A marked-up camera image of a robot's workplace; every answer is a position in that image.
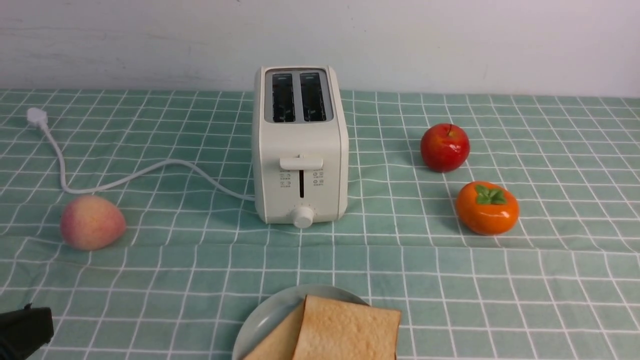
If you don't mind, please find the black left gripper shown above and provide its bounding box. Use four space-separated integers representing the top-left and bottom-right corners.
0 303 54 360

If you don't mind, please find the toast slice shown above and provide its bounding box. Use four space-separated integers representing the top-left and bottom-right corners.
292 295 402 360
244 301 305 360

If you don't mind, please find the pink peach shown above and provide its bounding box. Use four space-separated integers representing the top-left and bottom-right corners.
59 194 127 251

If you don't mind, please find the light green plate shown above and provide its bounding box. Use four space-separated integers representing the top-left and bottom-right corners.
231 284 374 360

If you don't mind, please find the white two-slot toaster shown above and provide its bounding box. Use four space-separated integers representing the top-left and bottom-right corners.
251 66 350 229

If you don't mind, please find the red apple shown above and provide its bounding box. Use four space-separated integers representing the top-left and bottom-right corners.
420 123 471 173

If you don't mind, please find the orange persimmon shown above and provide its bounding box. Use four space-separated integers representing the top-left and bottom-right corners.
454 181 521 236

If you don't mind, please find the green checkered tablecloth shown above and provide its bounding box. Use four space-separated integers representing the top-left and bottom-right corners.
0 89 640 360

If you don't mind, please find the white toaster power cable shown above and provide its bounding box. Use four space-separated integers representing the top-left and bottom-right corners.
26 107 257 202

